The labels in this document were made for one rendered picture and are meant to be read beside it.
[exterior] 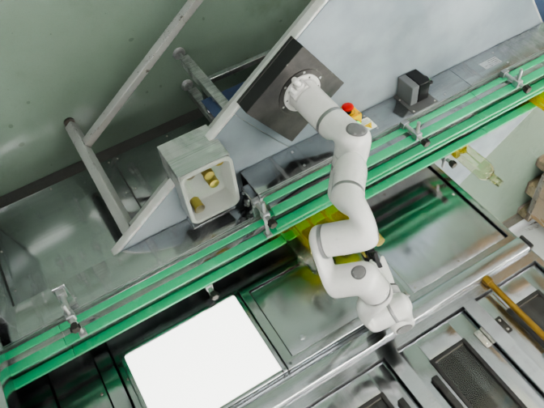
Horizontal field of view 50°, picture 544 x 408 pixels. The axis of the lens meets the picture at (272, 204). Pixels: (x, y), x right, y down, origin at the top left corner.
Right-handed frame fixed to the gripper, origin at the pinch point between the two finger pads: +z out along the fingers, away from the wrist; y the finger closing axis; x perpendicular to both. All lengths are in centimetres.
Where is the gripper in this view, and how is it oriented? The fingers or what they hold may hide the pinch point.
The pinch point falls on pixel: (367, 252)
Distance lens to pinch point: 188.8
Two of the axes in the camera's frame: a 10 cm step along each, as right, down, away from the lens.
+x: -9.6, 2.5, -1.2
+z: -2.7, -7.3, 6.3
